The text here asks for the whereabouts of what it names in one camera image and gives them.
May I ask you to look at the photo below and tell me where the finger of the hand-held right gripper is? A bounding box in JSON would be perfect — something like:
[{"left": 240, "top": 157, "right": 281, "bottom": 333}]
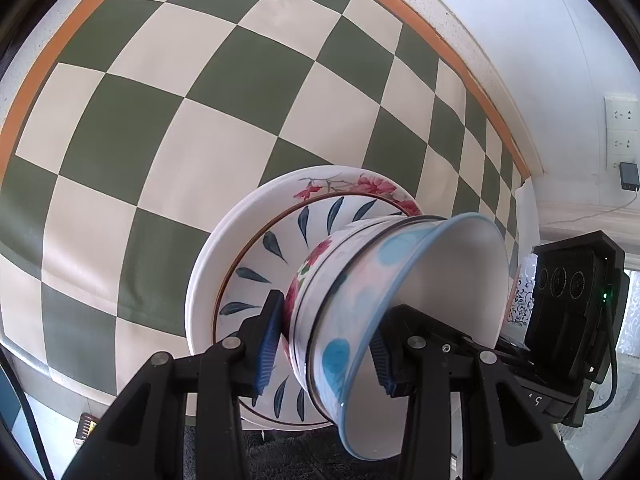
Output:
[{"left": 496, "top": 339, "right": 597, "bottom": 422}]

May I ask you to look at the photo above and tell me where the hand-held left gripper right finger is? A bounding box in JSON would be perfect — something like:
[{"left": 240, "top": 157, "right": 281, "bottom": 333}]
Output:
[{"left": 369, "top": 304, "right": 583, "bottom": 480}]

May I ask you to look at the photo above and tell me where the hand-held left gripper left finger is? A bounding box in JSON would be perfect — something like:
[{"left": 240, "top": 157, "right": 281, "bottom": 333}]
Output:
[{"left": 62, "top": 289, "right": 286, "bottom": 480}]

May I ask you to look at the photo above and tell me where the red floral white bowl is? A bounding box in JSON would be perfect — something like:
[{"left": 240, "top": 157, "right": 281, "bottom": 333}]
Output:
[{"left": 281, "top": 217, "right": 441, "bottom": 391}]

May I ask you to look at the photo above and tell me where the blue dotted white bowl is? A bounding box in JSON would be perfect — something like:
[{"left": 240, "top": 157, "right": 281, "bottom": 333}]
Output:
[{"left": 305, "top": 212, "right": 512, "bottom": 461}]

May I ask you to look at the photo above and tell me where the red floral white plate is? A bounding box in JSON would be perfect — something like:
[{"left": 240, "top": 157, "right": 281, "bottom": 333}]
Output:
[{"left": 185, "top": 165, "right": 424, "bottom": 431}]

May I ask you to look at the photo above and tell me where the blue leaf pattern plate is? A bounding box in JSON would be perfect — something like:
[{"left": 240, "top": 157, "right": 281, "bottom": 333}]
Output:
[{"left": 212, "top": 195, "right": 417, "bottom": 423}]

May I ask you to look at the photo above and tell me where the white black patterned cup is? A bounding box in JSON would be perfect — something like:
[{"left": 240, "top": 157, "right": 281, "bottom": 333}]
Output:
[{"left": 506, "top": 254, "right": 538, "bottom": 332}]

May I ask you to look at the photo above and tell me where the grey plug-in charger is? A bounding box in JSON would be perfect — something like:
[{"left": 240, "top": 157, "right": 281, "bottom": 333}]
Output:
[{"left": 618, "top": 161, "right": 640, "bottom": 192}]

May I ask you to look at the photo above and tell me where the small striped coloured box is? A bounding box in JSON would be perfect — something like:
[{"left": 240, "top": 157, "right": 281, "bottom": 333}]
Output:
[{"left": 74, "top": 412, "right": 99, "bottom": 451}]

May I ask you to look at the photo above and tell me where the green white checkered tablecloth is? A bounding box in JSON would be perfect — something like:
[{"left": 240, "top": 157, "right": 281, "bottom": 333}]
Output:
[{"left": 0, "top": 0, "right": 532, "bottom": 413}]

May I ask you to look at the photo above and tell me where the white charger cable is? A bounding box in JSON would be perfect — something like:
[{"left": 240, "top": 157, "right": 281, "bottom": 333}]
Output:
[{"left": 542, "top": 189, "right": 633, "bottom": 228}]

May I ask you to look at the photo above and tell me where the white wall socket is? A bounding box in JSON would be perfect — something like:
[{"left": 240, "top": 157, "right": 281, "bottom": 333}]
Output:
[{"left": 603, "top": 92, "right": 640, "bottom": 171}]

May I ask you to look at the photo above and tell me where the black cable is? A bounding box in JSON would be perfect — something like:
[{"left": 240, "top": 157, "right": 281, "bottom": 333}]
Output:
[{"left": 0, "top": 355, "right": 56, "bottom": 480}]

